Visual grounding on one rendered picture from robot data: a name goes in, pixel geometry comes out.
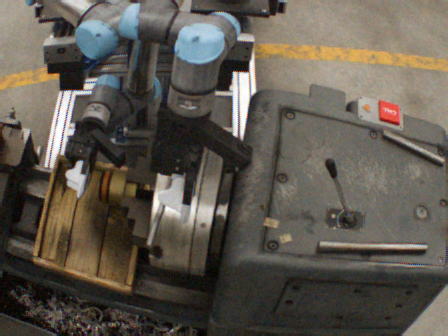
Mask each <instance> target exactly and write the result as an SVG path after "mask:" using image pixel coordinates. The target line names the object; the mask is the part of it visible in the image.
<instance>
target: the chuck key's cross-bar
mask: <svg viewBox="0 0 448 336"><path fill-rule="evenodd" d="M172 181H173V179H172V178H169V179H168V182H167V184H166V187H165V189H164V190H168V189H170V188H171V186H172ZM164 211H165V205H163V204H161V203H160V205H159V208H158V209H157V212H156V215H155V217H154V219H155V220H154V222H153V225H152V227H151V229H150V235H149V236H148V239H147V241H146V243H147V244H146V246H147V247H148V248H151V247H152V245H153V243H154V238H155V236H156V233H157V230H158V229H159V223H160V221H161V218H162V215H163V213H164Z"/></svg>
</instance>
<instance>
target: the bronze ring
mask: <svg viewBox="0 0 448 336"><path fill-rule="evenodd" d="M126 178H127V171H126V172H121V171H116V170H115V171H114V172H113V173H112V171H103V173H102V176H101V178H100V187H99V202H101V203H103V204H108V203H109V206H110V207H114V208H118V209H121V206H122V200H123V197H124V196H127V197H131V198H136V199H138V198H139V193H140V187H141V184H140V183H133V182H129V181H126Z"/></svg>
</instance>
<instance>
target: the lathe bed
mask: <svg viewBox="0 0 448 336"><path fill-rule="evenodd" d="M50 169H51V170H50ZM52 170H53V168H50V167H46V166H42V165H34V164H29V166H26V176H25V177H26V178H25V179H23V178H22V180H21V183H22V184H20V188H19V190H18V194H17V198H16V202H15V208H14V212H13V215H12V219H14V221H12V219H11V222H12V223H11V224H10V229H9V233H8V235H9V238H8V241H9V242H8V244H9V245H8V244H7V250H6V251H5V253H4V258H3V264H2V268H1V267H0V270H2V271H6V272H9V273H11V274H13V275H15V276H19V277H22V278H23V279H26V280H29V281H32V282H34V283H37V284H40V285H43V286H45V287H48V288H52V289H54V290H56V291H60V292H63V293H65V294H68V295H72V296H75V297H77V298H81V299H84V300H87V301H89V302H93V303H98V304H100V305H102V306H107V307H111V308H114V309H116V310H120V311H125V312H129V313H132V314H135V315H139V316H144V317H149V318H153V319H157V320H160V321H164V322H169V323H174V324H179V325H184V326H189V327H195V328H204V329H208V324H209V320H210V311H211V310H212V309H213V305H214V300H215V296H216V293H215V288H216V286H215V284H216V281H217V280H218V279H217V274H218V268H219V263H220V259H221V254H220V256H213V255H209V259H208V263H209V264H208V267H207V272H206V275H205V276H201V275H195V274H191V273H184V272H178V271H173V270H170V269H167V268H162V267H157V266H152V265H151V263H150V262H148V261H149V260H148V259H149V257H148V255H149V253H150V252H149V250H150V249H149V250H147V248H142V247H141V248H140V251H141V252H143V253H144V252H145V253H144V254H143V255H139V256H140V257H141V258H143V259H142V260H141V258H138V261H137V265H138V266H137V269H136V275H135V282H134V285H133V286H134V288H133V291H132V292H133V294H132V295H128V294H126V293H123V292H118V291H113V290H111V289H108V288H104V287H99V286H98V284H97V285H92V284H88V283H86V282H84V281H79V280H75V279H74V278H71V277H67V276H65V273H64V275H62V274H59V273H56V272H52V271H50V270H48V269H44V268H40V267H39V266H36V265H35V264H34V261H33V259H32V257H34V256H33V255H32V254H34V250H35V249H33V248H35V244H36V239H37V234H38V230H36V229H39V225H40V220H41V216H42V212H43V207H44V201H45V199H46V198H45V195H46V194H47V190H48V186H47V185H48V184H49V182H50V178H51V175H52ZM25 180H27V181H25ZM28 180H29V181H28ZM32 181H33V183H32ZM44 181H47V182H44ZM38 183H39V184H38ZM35 184H36V186H35ZM46 184H47V185H46ZM26 185H28V186H27V187H26ZM21 186H23V189H22V188H21ZM38 186H39V187H38ZM43 187H44V188H43ZM21 190H22V191H21ZM24 191H25V192H24ZM44 192H45V193H46V194H45V193H44ZM34 193H35V194H34ZM42 194H45V195H42ZM24 198H25V199H24ZM28 198H29V199H28ZM28 201H29V202H28ZM36 201H38V203H37V202H36ZM25 202H27V204H29V205H27V204H26V203H25ZM25 205H27V206H25ZM21 207H23V209H22V211H21V210H20V208H21ZM25 207H26V208H25ZM34 208H36V209H35V210H34ZM27 209H28V210H27ZM17 212H18V215H19V216H20V218H19V216H18V217H16V215H15V213H17ZM26 213H27V214H26ZM32 214H33V216H31V215H32ZM25 216H26V217H25ZM30 216H31V219H29V217H30ZM35 216H36V217H35ZM23 217H25V218H23ZM28 219H29V220H30V221H29V220H28ZM36 219H37V220H36ZM34 220H35V222H33V221H34ZM14 222H15V223H16V222H17V224H14ZM26 222H27V225H25V223H26ZM32 222H33V223H32ZM29 223H30V224H29ZM33 225H34V227H33ZM30 226H31V227H30ZM35 227H36V228H35ZM33 228H35V229H33ZM30 229H31V230H30ZM28 230H29V231H28ZM11 235H12V237H11ZM13 237H16V238H13ZM11 238H12V239H11ZM27 240H28V241H27ZM26 241H27V242H26ZM30 242H31V244H30ZM16 243H17V244H16ZM26 243H27V244H26ZM12 244H13V245H12ZM24 244H25V245H24ZM28 244H29V245H28ZM29 246H31V247H30V248H28V247H29ZM27 248H28V250H27ZM20 251H22V252H20ZM28 251H29V252H28ZM30 252H31V253H30ZM30 257H31V258H30ZM147 257H148V258H147ZM143 260H144V262H145V263H144V262H143ZM143 264H145V265H143ZM143 274H144V275H143ZM146 274H147V275H146ZM141 275H143V276H145V277H143V276H141ZM139 276H140V277H139ZM141 277H142V278H141ZM145 278H146V279H145ZM149 278H150V279H149ZM143 280H144V281H143ZM148 280H150V281H148ZM137 281H138V282H139V281H140V283H137ZM142 283H143V284H142ZM145 283H146V284H145ZM138 284H139V285H138ZM141 285H142V286H141ZM147 285H148V286H147ZM136 286H138V287H136ZM140 287H141V288H140ZM143 288H144V289H143ZM137 290H138V291H137ZM143 291H144V292H143Z"/></svg>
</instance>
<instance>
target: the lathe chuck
mask: <svg viewBox="0 0 448 336"><path fill-rule="evenodd" d="M207 154H208V149H207V148H206V147H204V153H203V158H202V163H201V167H200V171H199V175H198V182H197V188H196V194H195V196H194V197H193V201H192V208H191V215H190V217H189V219H188V220H187V221H186V222H185V223H184V224H180V217H181V213H180V212H178V211H176V210H174V209H172V208H169V207H167V206H165V211H164V213H163V215H162V218H161V221H160V223H159V229H158V230H157V233H156V236H155V238H154V243H153V245H152V247H154V245H157V246H160V249H163V257H160V258H157V257H155V256H154V255H151V254H150V253H149V262H150V263H151V265H152V266H157V267H162V268H167V269H170V270H173V271H178V272H184V273H190V269H189V263H190V255H191V249H192V243H193V242H192V236H193V231H194V224H195V218H196V212H197V206H198V201H199V195H200V189H201V184H202V179H203V173H204V168H205V163H206V158H207ZM168 179H169V177H167V176H164V175H160V174H159V173H157V175H156V180H155V182H156V185H155V190H154V196H153V202H152V207H151V220H150V226H149V232H150V229H151V227H152V225H153V222H154V220H155V219H154V217H155V215H156V212H157V209H158V208H159V205H160V202H159V201H158V193H159V192H161V191H164V189H165V187H166V184H167V182H168Z"/></svg>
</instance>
